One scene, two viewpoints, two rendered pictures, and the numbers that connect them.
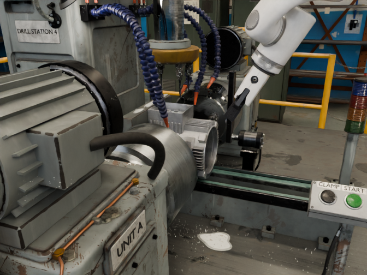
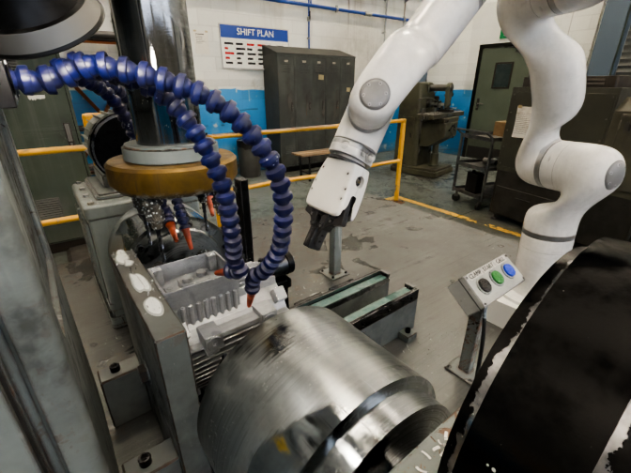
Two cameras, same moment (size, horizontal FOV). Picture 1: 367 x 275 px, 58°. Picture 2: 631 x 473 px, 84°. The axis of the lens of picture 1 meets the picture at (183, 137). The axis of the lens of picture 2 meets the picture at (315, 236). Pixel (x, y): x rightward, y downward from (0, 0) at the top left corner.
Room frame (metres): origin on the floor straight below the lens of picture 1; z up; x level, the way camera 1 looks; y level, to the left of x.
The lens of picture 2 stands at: (0.59, 0.37, 1.43)
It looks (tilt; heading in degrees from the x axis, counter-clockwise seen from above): 24 degrees down; 301
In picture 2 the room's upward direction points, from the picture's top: straight up
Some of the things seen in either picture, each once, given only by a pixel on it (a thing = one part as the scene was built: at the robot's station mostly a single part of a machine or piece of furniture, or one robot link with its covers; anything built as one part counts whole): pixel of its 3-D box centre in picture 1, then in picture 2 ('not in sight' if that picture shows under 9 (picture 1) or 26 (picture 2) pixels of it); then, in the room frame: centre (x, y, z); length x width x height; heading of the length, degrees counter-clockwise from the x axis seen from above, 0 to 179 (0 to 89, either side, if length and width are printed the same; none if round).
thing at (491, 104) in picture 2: not in sight; (498, 99); (1.34, -7.54, 1.18); 1.09 x 0.10 x 2.35; 158
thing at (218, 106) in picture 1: (211, 111); (167, 251); (1.33, -0.12, 1.04); 0.41 x 0.25 x 0.25; 159
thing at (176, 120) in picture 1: (171, 117); (194, 287); (1.04, 0.04, 1.11); 0.12 x 0.11 x 0.07; 69
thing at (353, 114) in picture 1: (356, 113); not in sight; (1.11, -0.61, 1.10); 0.06 x 0.06 x 0.04
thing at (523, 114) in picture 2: not in sight; (524, 122); (0.71, -3.82, 1.08); 0.22 x 0.02 x 0.31; 148
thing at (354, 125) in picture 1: (354, 125); not in sight; (1.11, -0.61, 1.05); 0.06 x 0.06 x 0.04
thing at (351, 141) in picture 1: (352, 136); (335, 220); (1.11, -0.61, 1.01); 0.08 x 0.08 x 0.42; 69
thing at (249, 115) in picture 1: (225, 106); (145, 236); (1.58, -0.21, 0.99); 0.35 x 0.31 x 0.37; 159
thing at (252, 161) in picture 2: not in sight; (249, 158); (4.58, -4.05, 0.30); 0.39 x 0.39 x 0.60
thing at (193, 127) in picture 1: (182, 145); (223, 323); (1.02, 0.00, 1.01); 0.20 x 0.19 x 0.19; 69
